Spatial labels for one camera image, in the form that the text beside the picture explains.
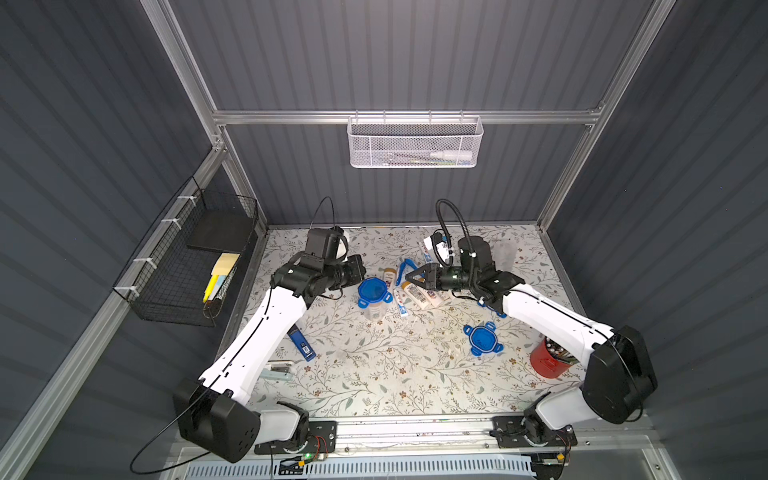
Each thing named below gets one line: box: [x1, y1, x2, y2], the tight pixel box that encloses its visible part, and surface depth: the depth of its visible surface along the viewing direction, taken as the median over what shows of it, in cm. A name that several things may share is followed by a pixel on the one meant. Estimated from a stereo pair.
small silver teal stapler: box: [260, 360, 294, 382], surface depth 84 cm
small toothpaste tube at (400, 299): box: [393, 288, 409, 318], surface depth 100 cm
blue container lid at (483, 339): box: [463, 321, 504, 357], surface depth 91 cm
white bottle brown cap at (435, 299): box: [427, 290, 443, 307], surface depth 99 cm
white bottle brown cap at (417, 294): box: [401, 281, 431, 310], surface depth 98 cm
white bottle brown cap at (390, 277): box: [384, 267, 397, 288], surface depth 104 cm
